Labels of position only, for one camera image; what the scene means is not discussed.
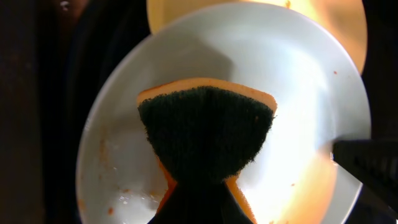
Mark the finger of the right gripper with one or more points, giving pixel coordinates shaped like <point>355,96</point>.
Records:
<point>372,162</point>

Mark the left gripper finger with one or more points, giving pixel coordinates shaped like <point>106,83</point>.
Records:
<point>210,205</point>

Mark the green and yellow sponge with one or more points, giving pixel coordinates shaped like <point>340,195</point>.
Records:
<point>204,131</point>

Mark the pale green plate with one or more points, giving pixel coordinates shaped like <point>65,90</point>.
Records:
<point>319,93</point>

